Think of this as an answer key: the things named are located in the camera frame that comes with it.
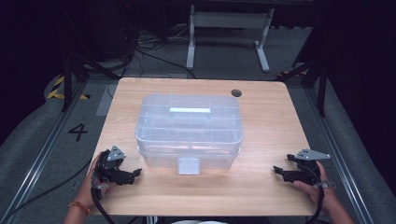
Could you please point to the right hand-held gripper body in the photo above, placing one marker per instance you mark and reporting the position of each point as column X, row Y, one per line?
column 306, row 169

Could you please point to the person's right hand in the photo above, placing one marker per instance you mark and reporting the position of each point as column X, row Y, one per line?
column 323, row 194

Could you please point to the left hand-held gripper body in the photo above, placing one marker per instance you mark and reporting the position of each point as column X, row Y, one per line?
column 107, row 169

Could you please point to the yellow black hazard tape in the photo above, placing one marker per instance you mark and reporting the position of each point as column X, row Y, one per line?
column 59, row 90

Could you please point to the metal floor rail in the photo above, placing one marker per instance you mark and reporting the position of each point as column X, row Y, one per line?
column 342, row 161
column 37, row 161

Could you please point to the black tripod stand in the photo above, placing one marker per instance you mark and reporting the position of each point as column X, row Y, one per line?
column 317, row 74
column 73, row 68

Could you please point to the dark round table grommet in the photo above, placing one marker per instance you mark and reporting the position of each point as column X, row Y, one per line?
column 236, row 92

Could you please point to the white metal desk frame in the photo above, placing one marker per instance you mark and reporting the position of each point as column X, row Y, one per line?
column 229, row 21

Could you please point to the clear plastic storage box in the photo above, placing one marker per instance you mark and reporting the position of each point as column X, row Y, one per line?
column 189, row 133

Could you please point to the person's white clothing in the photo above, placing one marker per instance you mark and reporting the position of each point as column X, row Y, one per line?
column 194, row 222

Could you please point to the person's left hand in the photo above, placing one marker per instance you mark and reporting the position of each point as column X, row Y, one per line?
column 85, row 191

